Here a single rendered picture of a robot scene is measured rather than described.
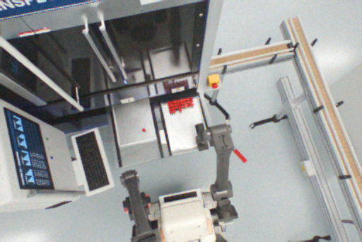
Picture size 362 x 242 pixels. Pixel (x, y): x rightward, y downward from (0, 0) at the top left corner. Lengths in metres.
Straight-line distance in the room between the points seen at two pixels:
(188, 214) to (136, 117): 0.86
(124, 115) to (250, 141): 1.42
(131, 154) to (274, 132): 1.61
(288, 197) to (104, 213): 1.76
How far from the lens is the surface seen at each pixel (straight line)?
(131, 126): 1.84
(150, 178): 2.65
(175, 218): 1.25
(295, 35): 2.16
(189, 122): 1.81
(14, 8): 1.03
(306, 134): 2.35
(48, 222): 2.93
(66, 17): 1.05
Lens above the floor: 2.62
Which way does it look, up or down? 75 degrees down
